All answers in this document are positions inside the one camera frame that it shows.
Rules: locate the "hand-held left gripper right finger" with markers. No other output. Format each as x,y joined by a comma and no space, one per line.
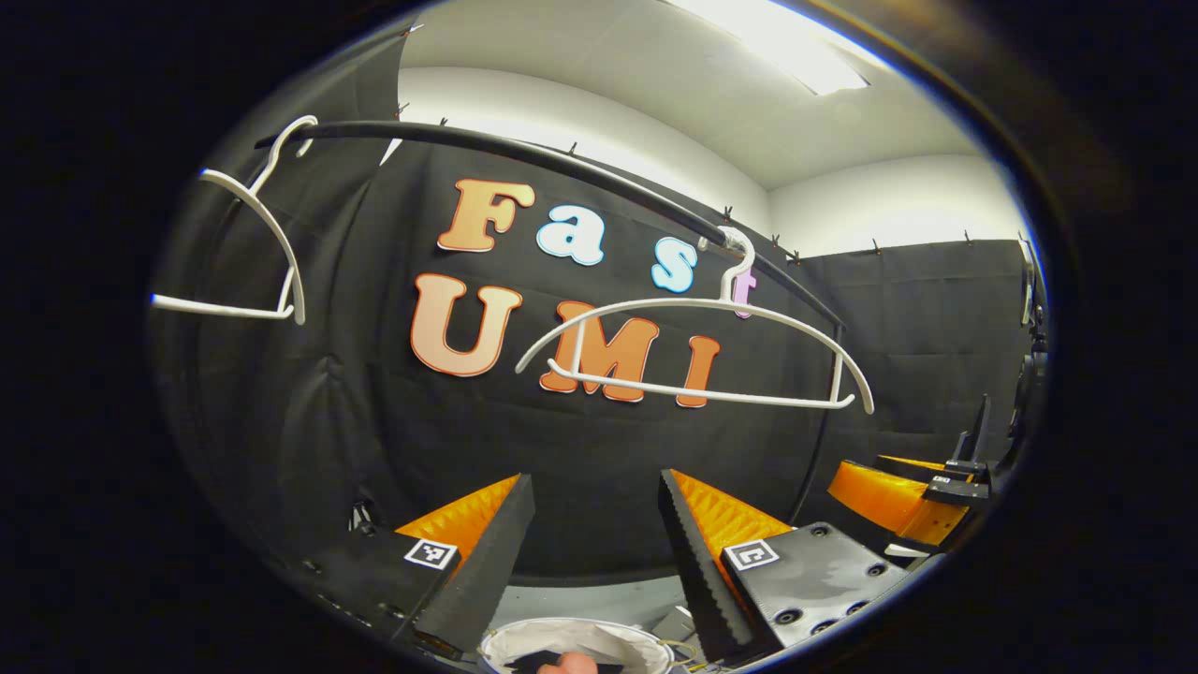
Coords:
702,580

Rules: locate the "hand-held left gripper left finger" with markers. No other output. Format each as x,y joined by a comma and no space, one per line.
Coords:
491,571

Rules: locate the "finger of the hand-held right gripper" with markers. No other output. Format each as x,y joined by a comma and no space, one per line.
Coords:
955,468
889,501

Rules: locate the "white laundry hamper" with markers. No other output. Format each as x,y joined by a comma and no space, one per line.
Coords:
562,632

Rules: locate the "white plastic hanger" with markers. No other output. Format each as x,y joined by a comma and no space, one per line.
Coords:
683,301
225,308

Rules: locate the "black stand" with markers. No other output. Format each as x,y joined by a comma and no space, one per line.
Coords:
978,426

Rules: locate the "white sheet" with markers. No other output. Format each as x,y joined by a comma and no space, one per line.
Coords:
903,550

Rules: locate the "black backdrop cloth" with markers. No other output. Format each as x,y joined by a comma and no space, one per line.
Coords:
468,449

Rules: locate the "ceiling light panel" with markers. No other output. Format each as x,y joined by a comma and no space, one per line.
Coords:
786,42

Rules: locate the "black clothes rail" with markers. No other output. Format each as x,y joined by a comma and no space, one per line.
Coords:
468,142

